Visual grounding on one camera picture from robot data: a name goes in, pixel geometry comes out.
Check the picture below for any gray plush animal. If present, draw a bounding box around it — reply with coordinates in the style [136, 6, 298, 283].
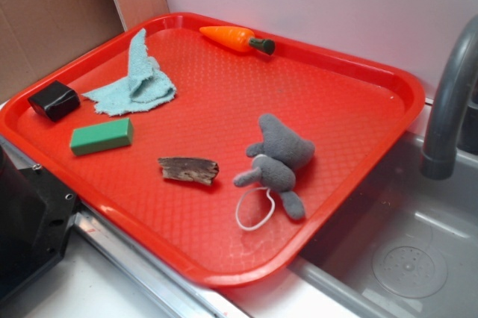
[233, 113, 315, 231]

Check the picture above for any red plastic tray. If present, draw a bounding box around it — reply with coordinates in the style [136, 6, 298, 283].
[1, 13, 425, 287]

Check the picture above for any brown wood piece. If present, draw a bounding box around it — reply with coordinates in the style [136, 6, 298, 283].
[158, 157, 220, 186]

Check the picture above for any orange toy carrot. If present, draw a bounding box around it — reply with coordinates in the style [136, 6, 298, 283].
[199, 25, 276, 55]

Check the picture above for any light blue cloth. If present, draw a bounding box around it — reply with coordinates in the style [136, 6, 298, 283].
[83, 28, 176, 116]

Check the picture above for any green rectangular block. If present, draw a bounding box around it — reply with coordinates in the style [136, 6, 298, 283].
[69, 118, 134, 156]

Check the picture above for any black cube block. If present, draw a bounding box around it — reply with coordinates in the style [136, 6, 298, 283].
[28, 81, 81, 122]

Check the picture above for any gray toy sink basin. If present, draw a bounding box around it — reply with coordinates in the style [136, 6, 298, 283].
[291, 134, 477, 317]

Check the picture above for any gray toy faucet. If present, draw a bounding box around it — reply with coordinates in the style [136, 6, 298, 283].
[420, 16, 477, 180]

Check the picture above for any brown cardboard panel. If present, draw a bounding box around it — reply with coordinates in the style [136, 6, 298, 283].
[1, 0, 169, 102]

